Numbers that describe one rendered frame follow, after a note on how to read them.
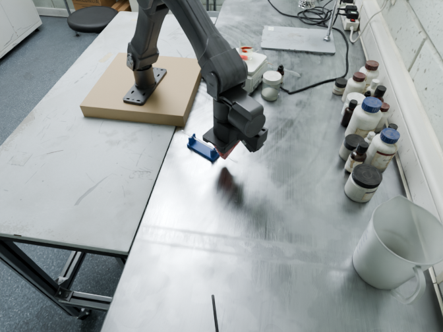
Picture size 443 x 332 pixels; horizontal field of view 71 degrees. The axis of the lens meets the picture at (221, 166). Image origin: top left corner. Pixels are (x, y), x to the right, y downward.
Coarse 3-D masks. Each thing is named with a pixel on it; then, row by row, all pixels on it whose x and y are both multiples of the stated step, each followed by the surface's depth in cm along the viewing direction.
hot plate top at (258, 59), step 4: (236, 48) 109; (256, 56) 105; (260, 56) 105; (264, 56) 105; (252, 60) 103; (256, 60) 103; (260, 60) 103; (264, 60) 104; (248, 64) 102; (252, 64) 102; (256, 64) 102; (260, 64) 102; (248, 68) 100; (252, 68) 100; (256, 68) 100; (248, 72) 99; (252, 72) 99
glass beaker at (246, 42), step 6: (240, 36) 100; (246, 36) 101; (252, 36) 100; (240, 42) 98; (246, 42) 102; (252, 42) 98; (240, 48) 100; (246, 48) 99; (252, 48) 100; (240, 54) 101; (246, 54) 100; (252, 54) 102; (246, 60) 102
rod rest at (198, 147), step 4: (192, 140) 88; (196, 140) 89; (188, 144) 88; (192, 144) 88; (196, 144) 88; (200, 144) 88; (192, 148) 87; (196, 148) 87; (200, 148) 87; (204, 148) 87; (208, 148) 87; (200, 152) 86; (204, 152) 86; (208, 152) 86; (212, 152) 84; (216, 152) 85; (204, 156) 86; (208, 156) 85; (212, 156) 85; (216, 156) 85; (212, 160) 85
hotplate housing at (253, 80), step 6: (264, 66) 105; (258, 72) 103; (264, 72) 108; (252, 78) 100; (258, 78) 105; (246, 84) 102; (252, 84) 102; (258, 84) 108; (246, 90) 104; (252, 90) 104
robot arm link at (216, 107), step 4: (220, 100) 67; (224, 100) 66; (216, 104) 67; (220, 104) 66; (224, 104) 66; (228, 104) 65; (216, 108) 68; (220, 108) 67; (224, 108) 67; (228, 108) 67; (216, 112) 69; (220, 112) 68; (224, 112) 68; (228, 112) 68; (216, 116) 70; (220, 116) 69; (224, 116) 69; (224, 120) 69
